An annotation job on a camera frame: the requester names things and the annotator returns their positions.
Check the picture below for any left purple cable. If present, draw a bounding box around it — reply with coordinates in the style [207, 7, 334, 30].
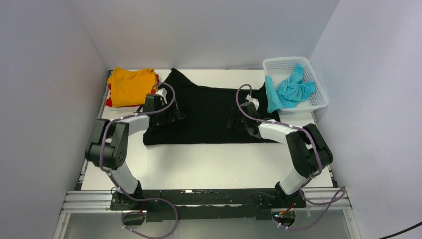
[98, 82, 179, 239]

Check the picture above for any folded yellow t-shirt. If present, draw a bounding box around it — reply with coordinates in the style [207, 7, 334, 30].
[107, 67, 157, 107]

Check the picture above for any black t-shirt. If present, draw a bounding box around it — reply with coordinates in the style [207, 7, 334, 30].
[143, 68, 280, 146]

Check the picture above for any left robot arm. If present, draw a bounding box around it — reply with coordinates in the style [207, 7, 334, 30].
[85, 90, 183, 209]

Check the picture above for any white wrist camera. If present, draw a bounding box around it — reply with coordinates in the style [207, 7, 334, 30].
[246, 95, 260, 109]
[155, 88, 167, 102]

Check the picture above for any teal t-shirt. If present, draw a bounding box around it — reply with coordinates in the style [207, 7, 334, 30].
[265, 63, 316, 113]

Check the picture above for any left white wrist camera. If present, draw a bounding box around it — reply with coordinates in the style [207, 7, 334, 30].
[155, 88, 167, 102]

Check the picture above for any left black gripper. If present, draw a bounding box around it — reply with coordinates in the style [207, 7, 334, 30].
[155, 99, 185, 126]

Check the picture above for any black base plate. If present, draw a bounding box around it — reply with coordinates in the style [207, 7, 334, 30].
[110, 188, 306, 222]

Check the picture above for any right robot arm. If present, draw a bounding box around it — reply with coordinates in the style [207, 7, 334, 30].
[227, 102, 333, 207]

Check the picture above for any black cable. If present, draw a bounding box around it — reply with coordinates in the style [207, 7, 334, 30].
[378, 226, 422, 239]

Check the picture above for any white plastic basket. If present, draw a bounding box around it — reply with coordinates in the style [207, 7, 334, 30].
[262, 57, 328, 114]

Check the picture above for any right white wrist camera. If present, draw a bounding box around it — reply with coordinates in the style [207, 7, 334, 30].
[246, 95, 260, 109]

